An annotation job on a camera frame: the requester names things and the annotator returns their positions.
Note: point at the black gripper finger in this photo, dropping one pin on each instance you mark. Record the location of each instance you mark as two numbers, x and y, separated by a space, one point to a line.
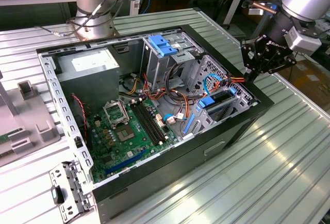
278 65
248 56

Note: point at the hard disk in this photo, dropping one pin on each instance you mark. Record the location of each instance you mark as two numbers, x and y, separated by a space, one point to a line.
206 102

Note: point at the silver perforated disk bay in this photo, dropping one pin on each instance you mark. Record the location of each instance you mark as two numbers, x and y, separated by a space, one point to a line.
242 105

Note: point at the large flat cardboard box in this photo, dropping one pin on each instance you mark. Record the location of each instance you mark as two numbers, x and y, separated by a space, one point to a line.
309 87

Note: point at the blue plastic drive latch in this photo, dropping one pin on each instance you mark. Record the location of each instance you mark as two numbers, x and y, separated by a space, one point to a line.
161 44

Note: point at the silver optical drive cage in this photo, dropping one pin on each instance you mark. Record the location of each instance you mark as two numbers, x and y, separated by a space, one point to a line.
159 71

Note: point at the black RAM slot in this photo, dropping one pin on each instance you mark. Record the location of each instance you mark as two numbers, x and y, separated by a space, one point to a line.
146 126
152 123

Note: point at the black open PC case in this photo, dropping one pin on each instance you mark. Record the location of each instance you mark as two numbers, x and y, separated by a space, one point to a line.
180 172

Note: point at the CPU socket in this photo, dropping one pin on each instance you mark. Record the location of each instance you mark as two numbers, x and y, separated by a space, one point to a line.
125 133

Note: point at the green motherboard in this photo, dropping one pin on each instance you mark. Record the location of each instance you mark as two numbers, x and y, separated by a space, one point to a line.
129 151

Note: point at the grey power supply unit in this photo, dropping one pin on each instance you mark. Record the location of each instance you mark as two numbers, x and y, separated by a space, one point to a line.
87 84

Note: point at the blue expansion slot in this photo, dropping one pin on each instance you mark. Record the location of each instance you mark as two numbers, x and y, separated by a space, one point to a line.
123 163

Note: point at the black case fan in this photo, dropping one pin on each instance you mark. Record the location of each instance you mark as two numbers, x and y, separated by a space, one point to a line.
77 118

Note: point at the grey parts rack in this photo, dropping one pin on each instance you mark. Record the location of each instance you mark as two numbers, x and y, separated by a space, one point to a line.
28 113

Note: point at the green RAM stick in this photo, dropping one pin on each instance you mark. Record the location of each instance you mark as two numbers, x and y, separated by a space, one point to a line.
7 137

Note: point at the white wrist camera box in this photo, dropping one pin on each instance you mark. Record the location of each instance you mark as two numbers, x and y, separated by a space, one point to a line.
304 43

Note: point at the silver expansion slot bracket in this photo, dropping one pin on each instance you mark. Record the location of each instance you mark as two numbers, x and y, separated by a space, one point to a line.
74 182

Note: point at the black blue bracket latch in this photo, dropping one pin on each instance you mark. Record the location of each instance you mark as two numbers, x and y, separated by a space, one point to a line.
58 195

